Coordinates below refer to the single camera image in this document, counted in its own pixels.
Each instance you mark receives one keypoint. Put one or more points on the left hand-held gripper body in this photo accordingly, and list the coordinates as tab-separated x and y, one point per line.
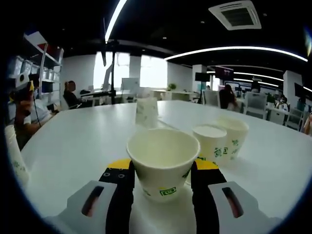
23	81

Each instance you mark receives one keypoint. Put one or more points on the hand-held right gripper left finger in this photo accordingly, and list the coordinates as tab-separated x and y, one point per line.
117	195

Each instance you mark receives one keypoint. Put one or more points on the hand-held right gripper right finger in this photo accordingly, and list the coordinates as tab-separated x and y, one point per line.
207	190

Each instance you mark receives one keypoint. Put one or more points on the green printed white paper cup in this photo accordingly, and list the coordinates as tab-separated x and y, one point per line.
212	146
146	112
163	175
237	139

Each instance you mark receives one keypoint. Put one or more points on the stack of nested paper cups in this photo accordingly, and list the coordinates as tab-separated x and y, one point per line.
15	158

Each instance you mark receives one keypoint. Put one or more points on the person's left hand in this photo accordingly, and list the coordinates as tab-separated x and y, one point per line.
24	109

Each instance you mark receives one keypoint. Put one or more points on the row of white storage boxes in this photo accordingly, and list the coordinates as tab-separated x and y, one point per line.
24	67

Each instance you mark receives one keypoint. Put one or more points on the white table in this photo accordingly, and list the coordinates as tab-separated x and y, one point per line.
85	146

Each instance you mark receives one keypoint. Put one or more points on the large dark hanging display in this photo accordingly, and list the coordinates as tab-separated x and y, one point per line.
104	48

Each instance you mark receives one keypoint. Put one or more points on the black tripod pole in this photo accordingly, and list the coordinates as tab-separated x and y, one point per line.
113	73

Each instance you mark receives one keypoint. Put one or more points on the white mesh office chair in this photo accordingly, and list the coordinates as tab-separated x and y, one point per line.
295	119
256	104
210	97

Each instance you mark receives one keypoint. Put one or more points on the white office desk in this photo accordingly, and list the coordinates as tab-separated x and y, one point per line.
175	95

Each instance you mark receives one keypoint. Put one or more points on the potted green plant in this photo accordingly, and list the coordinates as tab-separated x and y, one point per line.
171	86

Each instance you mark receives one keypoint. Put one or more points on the long ceiling light strip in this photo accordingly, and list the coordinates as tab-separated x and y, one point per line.
116	19

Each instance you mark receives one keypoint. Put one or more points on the black monitor on stand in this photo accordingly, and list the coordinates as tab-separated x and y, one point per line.
201	77

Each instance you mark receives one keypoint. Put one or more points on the dark red hanging display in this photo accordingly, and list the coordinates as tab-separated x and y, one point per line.
224	73

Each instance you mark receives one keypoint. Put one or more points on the curved ceiling light strip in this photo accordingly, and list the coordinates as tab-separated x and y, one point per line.
243	47

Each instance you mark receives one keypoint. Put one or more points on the ceiling air conditioner unit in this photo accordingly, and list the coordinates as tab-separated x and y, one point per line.
235	15

